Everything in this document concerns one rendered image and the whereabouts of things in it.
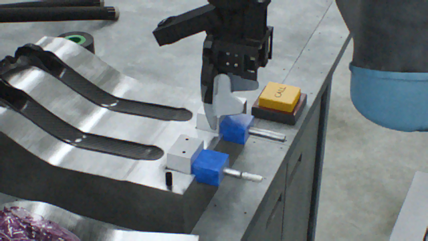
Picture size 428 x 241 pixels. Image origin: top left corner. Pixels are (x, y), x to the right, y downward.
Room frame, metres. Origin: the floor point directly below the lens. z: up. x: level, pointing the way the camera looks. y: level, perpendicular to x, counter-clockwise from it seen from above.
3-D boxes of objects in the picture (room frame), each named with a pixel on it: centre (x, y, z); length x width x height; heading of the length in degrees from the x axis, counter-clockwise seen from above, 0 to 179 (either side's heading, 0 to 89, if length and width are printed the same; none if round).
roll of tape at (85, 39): (1.33, 0.28, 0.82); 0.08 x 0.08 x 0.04
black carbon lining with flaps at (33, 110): (0.98, 0.21, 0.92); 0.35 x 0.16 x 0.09; 69
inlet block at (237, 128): (0.94, -0.05, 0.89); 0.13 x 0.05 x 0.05; 69
